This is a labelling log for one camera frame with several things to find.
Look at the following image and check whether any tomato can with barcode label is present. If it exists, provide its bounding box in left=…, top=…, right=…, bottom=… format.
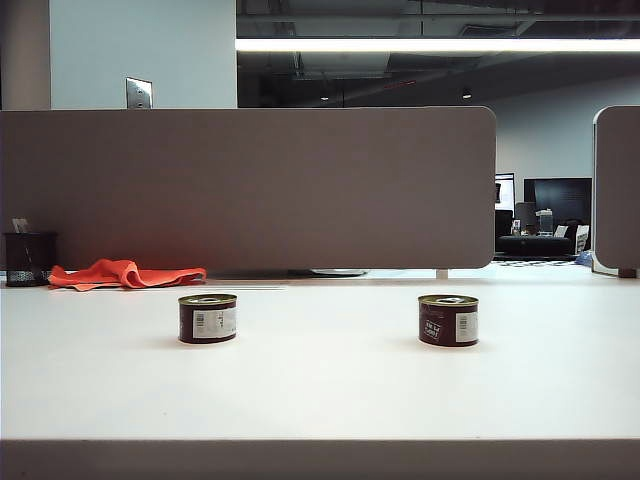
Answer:
left=177, top=293, right=239, bottom=345

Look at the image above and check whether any narrow grey desk divider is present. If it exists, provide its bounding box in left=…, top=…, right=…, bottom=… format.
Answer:
left=591, top=105, right=640, bottom=275

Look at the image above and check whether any long ceiling light strip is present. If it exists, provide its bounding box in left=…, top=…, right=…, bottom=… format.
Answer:
left=234, top=37, right=640, bottom=53

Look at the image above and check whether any wide grey desk divider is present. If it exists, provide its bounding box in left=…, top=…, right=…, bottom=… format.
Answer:
left=0, top=105, right=498, bottom=274

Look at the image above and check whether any tomato can with white lettering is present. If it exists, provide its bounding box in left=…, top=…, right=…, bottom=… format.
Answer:
left=417, top=293, right=480, bottom=347

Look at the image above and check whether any metal wall switch plate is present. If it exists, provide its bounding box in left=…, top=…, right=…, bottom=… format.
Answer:
left=124, top=76, right=154, bottom=110

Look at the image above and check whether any black round sofa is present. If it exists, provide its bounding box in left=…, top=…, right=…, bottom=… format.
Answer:
left=496, top=234, right=574, bottom=257

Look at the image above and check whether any orange cloth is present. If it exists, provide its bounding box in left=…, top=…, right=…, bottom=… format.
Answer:
left=47, top=258, right=208, bottom=292

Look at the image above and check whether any black mesh pen holder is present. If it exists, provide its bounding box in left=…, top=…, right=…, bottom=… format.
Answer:
left=2, top=230, right=59, bottom=288

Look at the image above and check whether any large black screen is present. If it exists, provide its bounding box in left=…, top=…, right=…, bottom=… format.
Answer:
left=523, top=177, right=594, bottom=222

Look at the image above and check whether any computer monitor with white screen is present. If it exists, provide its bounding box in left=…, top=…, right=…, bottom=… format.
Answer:
left=495, top=172, right=516, bottom=212

